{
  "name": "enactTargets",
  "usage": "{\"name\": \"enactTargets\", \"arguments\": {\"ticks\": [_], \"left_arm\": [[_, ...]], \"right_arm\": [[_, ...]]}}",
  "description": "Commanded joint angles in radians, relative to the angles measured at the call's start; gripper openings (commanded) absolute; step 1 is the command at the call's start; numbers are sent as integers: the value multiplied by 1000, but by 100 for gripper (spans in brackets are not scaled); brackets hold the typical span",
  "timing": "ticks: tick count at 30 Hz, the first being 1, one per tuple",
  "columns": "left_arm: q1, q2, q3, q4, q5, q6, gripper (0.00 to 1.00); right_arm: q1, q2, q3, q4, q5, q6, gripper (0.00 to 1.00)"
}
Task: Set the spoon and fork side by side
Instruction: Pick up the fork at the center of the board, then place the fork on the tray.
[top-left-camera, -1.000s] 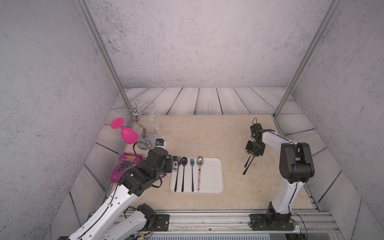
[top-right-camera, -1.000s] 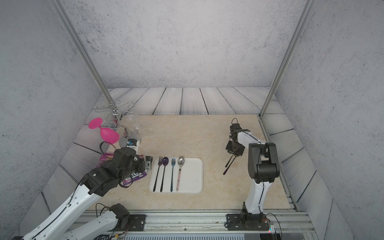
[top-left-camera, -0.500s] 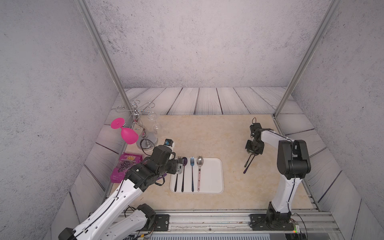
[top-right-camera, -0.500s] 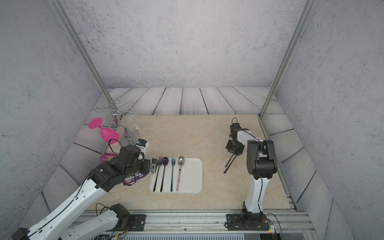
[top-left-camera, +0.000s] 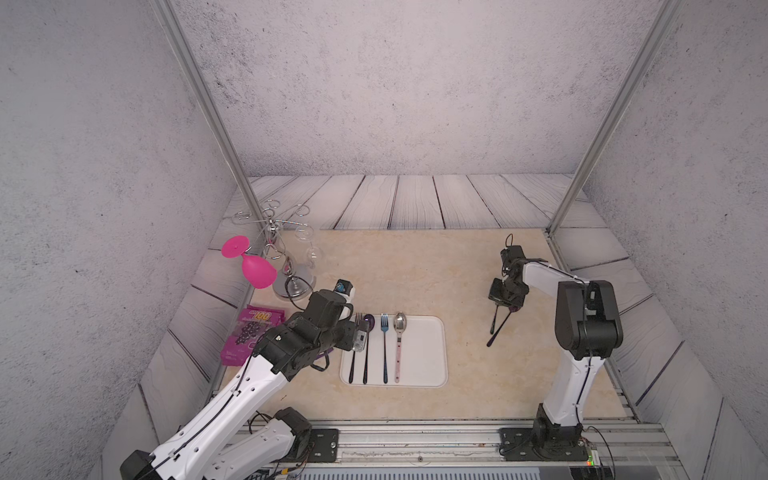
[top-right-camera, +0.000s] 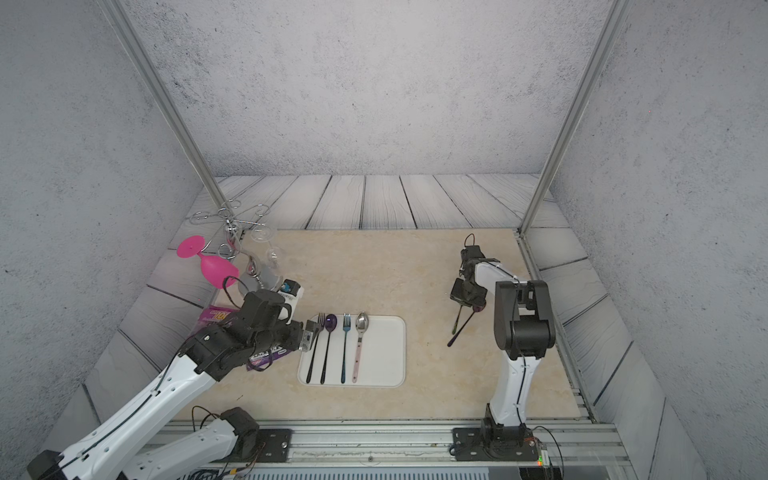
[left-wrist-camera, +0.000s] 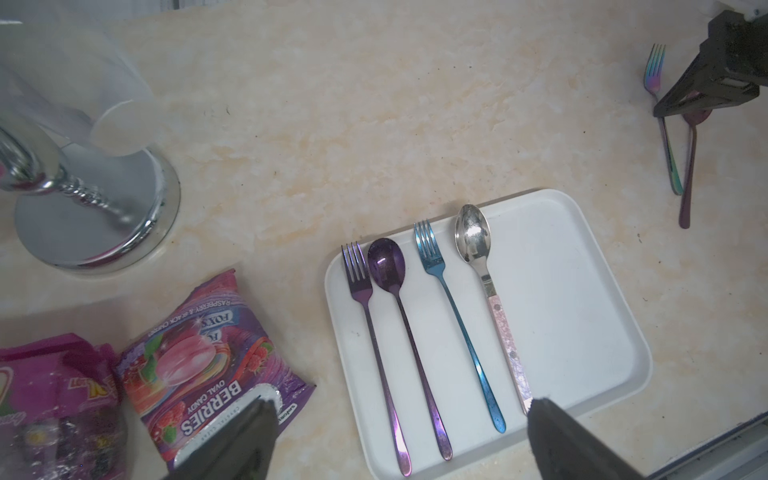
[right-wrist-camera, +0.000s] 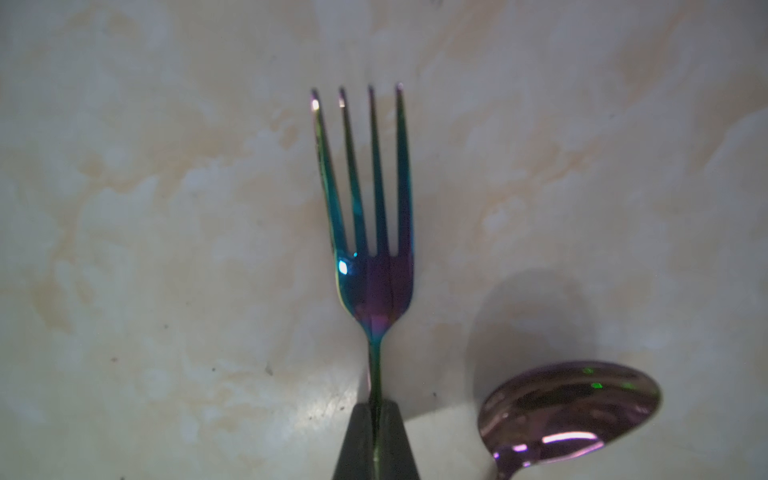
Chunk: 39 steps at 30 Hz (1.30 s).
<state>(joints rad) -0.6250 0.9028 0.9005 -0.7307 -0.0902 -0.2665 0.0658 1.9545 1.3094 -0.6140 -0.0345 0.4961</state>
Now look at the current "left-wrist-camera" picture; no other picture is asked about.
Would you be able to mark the purple metal fork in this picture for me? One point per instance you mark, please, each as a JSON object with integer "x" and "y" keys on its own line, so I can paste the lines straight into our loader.
{"x": 361, "y": 290}

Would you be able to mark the purple Fox's candy bag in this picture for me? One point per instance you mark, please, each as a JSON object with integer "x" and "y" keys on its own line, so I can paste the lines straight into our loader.
{"x": 200, "y": 367}

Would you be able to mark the pink handled silver spoon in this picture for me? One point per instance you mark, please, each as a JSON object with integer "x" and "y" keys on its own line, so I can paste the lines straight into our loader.
{"x": 472, "y": 238}

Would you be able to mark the chrome glass holder stand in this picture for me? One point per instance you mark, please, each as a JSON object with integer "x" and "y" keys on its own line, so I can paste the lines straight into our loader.
{"x": 80, "y": 211}

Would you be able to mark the blue handled fork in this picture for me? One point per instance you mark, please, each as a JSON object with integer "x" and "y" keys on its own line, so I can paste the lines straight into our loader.
{"x": 434, "y": 264}

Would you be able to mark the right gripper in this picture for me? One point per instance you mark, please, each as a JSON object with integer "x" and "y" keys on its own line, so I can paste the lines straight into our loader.
{"x": 728, "y": 71}

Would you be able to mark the aluminium front rail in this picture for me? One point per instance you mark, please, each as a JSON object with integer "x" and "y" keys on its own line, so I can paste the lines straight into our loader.
{"x": 740, "y": 453}

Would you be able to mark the clear wine glass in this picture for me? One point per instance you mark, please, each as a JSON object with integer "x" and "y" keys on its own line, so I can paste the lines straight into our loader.
{"x": 74, "y": 81}

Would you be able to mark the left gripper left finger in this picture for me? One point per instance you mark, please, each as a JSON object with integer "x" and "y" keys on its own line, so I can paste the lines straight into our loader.
{"x": 241, "y": 450}

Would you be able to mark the purple metal spoon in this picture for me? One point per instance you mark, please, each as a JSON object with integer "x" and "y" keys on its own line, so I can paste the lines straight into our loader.
{"x": 388, "y": 269}

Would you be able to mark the white plastic tray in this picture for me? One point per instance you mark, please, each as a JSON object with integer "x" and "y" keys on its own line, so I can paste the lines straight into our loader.
{"x": 578, "y": 340}

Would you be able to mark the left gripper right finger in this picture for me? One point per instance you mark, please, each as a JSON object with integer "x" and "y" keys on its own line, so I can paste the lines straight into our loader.
{"x": 564, "y": 449}

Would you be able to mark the dark handled purple spoon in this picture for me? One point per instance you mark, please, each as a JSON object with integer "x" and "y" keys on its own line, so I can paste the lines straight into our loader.
{"x": 693, "y": 119}

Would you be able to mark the pink Lot 100 gummy bag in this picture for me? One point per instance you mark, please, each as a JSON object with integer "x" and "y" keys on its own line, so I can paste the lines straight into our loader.
{"x": 61, "y": 414}

